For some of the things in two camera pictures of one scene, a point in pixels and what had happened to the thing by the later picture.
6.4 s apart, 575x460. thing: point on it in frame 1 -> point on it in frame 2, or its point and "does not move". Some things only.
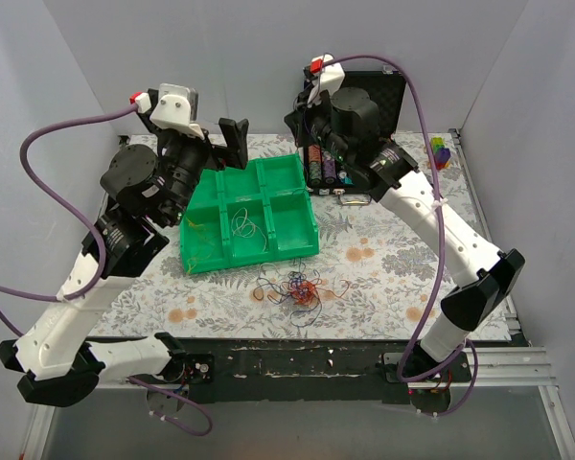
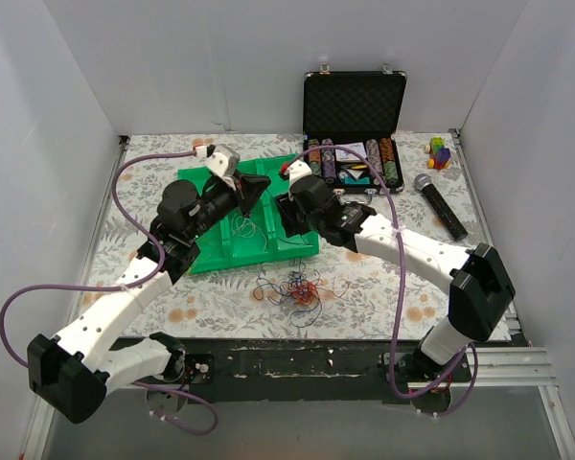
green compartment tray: x=236 y=214 does not move
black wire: x=306 y=118 -> x=296 y=242
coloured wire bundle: x=299 y=287 does not move
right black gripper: x=301 y=121 -> x=289 y=217
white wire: x=242 y=226 does not move
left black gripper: x=216 y=148 -> x=241 y=193
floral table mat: x=378 y=274 does not move
